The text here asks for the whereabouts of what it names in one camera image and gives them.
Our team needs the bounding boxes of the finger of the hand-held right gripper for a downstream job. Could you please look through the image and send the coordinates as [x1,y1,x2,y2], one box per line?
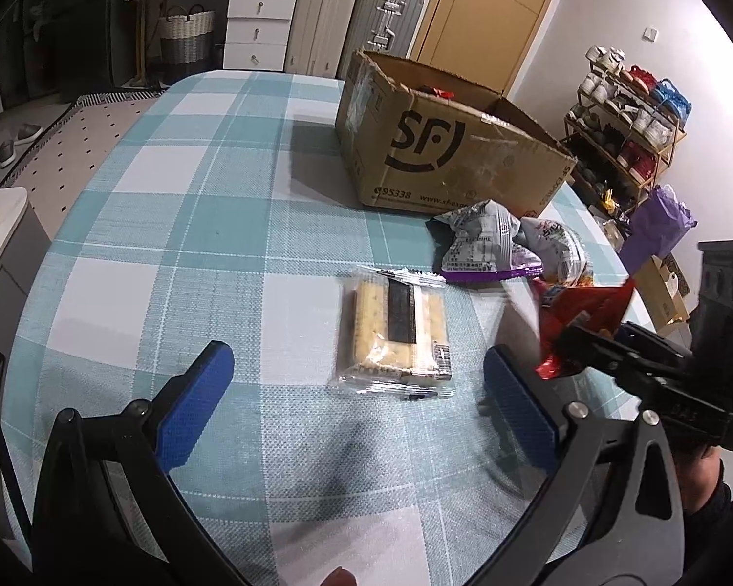
[536,322,668,393]
[614,319,698,373]

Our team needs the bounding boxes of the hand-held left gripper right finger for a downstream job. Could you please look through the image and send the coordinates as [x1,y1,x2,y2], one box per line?
[464,345,689,586]

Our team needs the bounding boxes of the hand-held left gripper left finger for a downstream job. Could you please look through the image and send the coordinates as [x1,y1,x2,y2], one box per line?
[30,340,270,586]

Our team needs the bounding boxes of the red foil snack packet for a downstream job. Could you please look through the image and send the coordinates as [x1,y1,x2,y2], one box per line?
[533,277,638,383]

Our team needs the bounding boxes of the clear cracker packet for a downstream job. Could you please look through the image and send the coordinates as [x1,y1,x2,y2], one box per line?
[335,265,456,401]

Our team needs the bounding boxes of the brown cardboard box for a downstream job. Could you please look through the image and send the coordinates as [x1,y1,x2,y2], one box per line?
[335,49,579,218]

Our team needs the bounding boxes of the person's right forearm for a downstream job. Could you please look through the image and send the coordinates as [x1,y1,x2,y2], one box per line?
[681,460,733,586]

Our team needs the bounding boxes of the person's right hand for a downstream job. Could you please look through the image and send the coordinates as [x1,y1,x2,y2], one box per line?
[677,443,728,505]

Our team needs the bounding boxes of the open cardboard box with bag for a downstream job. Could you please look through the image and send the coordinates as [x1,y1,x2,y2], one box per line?
[632,253,691,338]

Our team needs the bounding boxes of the purple bag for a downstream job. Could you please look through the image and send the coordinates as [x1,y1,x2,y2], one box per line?
[619,185,699,277]

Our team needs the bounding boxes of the white purple snack packet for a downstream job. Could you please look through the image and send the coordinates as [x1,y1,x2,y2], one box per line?
[518,216,591,285]

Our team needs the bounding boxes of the grey purple snack packet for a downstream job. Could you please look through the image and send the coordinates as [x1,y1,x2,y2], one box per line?
[428,200,544,284]

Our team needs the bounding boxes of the teal checked tablecloth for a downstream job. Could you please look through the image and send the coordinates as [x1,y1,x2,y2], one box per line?
[3,70,631,586]

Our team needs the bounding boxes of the group of shoes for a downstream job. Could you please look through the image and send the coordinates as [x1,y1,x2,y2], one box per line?
[565,45,691,205]

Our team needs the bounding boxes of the wooden shoe rack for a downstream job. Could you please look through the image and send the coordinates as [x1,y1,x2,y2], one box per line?
[562,45,691,209]

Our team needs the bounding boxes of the white grey cabinet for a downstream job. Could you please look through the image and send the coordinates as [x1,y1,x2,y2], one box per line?
[0,186,53,460]

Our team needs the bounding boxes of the dotted floor mat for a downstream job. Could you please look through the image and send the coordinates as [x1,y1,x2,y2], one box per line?
[0,91,167,240]

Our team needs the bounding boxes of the wooden door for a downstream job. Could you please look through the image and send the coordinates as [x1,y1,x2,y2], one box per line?
[409,0,572,102]

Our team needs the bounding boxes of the woven laundry basket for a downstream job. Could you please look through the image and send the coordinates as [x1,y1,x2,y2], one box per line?
[159,5,216,69]

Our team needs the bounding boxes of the silver suitcase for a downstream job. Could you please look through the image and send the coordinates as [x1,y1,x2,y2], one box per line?
[342,0,426,72]

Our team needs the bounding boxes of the white drawer cabinet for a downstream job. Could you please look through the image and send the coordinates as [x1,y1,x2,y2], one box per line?
[125,0,300,74]

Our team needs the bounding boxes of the beige suitcase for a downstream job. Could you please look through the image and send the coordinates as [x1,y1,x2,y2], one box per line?
[284,0,363,78]

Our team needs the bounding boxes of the black cable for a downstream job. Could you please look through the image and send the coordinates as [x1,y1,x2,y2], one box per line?
[0,351,33,538]

